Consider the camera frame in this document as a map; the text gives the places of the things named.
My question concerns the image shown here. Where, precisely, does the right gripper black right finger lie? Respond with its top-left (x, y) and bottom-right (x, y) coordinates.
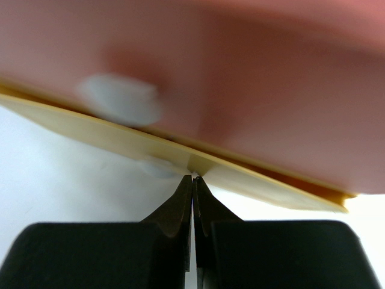
top-left (192, 177), bottom-right (380, 288)

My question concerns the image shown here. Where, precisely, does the orange drawer organizer box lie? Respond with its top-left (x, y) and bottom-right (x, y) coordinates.
top-left (1, 1), bottom-right (384, 194)

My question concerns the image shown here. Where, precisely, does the yellow drawer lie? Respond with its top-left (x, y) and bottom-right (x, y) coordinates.
top-left (1, 82), bottom-right (347, 213)

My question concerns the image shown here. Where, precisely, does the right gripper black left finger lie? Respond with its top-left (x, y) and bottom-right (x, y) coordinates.
top-left (1, 175), bottom-right (193, 288)

